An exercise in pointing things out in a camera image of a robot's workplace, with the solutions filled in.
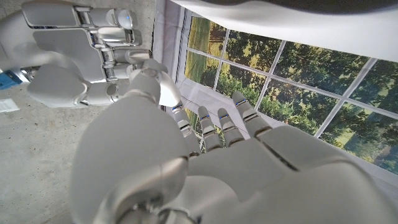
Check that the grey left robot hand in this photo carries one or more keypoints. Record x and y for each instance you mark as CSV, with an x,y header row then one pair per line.
x,y
248,180

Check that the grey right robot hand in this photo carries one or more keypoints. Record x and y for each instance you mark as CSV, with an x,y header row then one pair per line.
x,y
62,49

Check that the white Vision Pro box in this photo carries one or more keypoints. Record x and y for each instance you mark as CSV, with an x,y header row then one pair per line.
x,y
311,34

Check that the printed window backdrop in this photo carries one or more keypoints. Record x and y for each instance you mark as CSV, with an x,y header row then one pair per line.
x,y
298,90

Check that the white paper sheet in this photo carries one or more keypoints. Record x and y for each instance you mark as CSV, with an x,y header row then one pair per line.
x,y
8,105

